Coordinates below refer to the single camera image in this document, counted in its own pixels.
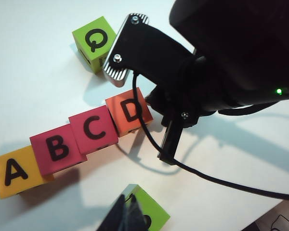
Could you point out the pink block with number 5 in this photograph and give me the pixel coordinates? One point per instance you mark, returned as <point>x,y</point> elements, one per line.
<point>79,144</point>

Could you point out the green block with letter O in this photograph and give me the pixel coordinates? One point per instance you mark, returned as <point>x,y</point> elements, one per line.
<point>156,214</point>

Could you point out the yellow block with letter Q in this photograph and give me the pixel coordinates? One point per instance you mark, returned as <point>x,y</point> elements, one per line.
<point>33,178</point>

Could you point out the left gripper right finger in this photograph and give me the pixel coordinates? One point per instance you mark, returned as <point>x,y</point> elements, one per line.
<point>135,216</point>

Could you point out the orange block with number 2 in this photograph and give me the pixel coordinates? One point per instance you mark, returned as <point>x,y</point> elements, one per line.
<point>120,127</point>

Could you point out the green block with letter U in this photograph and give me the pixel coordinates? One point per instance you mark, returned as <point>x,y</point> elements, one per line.
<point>82,31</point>

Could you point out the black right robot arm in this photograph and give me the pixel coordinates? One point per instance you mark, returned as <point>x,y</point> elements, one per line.
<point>243,48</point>

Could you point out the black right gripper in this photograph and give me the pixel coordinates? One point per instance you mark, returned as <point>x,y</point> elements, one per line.
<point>175,113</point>

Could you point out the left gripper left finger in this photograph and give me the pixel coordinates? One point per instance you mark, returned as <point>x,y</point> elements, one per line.
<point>113,216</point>

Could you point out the pink block with letter T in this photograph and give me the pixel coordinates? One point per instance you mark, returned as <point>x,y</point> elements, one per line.
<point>38,146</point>

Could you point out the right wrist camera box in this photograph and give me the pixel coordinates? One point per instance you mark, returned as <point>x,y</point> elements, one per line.
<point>139,48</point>

